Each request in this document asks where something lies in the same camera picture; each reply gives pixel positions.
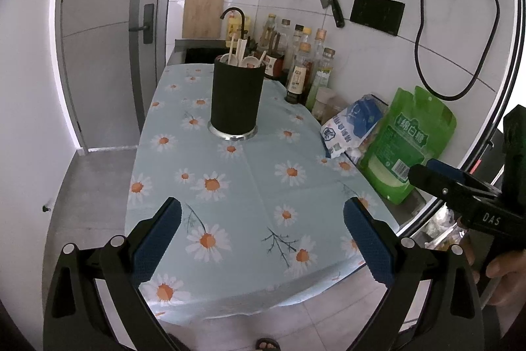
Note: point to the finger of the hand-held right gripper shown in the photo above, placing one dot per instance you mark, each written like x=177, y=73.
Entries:
x=456, y=173
x=444, y=186

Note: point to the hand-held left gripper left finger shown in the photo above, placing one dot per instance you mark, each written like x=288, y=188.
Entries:
x=154, y=244

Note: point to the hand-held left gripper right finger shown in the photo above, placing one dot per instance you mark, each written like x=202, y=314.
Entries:
x=370, y=244

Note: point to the black cylindrical utensil holder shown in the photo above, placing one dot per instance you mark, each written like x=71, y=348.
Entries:
x=236, y=96

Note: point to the white spoon brown print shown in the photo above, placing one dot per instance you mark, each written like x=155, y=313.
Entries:
x=225, y=58

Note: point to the bunch of wooden chopsticks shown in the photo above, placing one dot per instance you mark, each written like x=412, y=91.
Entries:
x=241, y=48

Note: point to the plain white ceramic spoon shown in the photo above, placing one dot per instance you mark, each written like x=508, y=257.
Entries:
x=261, y=57

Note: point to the person's right hand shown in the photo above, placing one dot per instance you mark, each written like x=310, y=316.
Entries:
x=509, y=277

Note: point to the pile of small packets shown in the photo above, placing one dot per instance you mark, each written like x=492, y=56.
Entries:
x=441, y=227

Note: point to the green sugar bag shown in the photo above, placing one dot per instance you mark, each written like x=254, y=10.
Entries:
x=407, y=145

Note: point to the clear bag of dried goods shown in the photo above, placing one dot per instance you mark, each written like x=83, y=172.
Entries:
x=361, y=149

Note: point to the light blue daisy tablecloth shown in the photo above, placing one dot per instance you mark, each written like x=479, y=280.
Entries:
x=246, y=190

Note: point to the blue white salt bag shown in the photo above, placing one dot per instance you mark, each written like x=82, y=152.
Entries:
x=353, y=120

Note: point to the clear plastic spice jar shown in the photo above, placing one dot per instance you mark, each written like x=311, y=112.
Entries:
x=326, y=102

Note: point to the row of condiment bottles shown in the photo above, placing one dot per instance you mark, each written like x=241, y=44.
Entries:
x=300, y=63

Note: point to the steel kitchen sink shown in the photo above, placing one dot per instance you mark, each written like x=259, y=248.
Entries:
x=197, y=51

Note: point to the grey door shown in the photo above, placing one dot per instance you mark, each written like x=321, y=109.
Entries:
x=102, y=46

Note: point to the yellow dish soap bottle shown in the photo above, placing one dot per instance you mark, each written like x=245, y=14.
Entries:
x=233, y=26

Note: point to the wooden cutting board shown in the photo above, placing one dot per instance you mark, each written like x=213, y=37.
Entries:
x=203, y=11

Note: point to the black curved faucet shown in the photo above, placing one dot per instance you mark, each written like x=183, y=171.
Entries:
x=242, y=18

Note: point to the black rectangular wall board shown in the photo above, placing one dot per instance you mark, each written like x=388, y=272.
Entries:
x=377, y=14

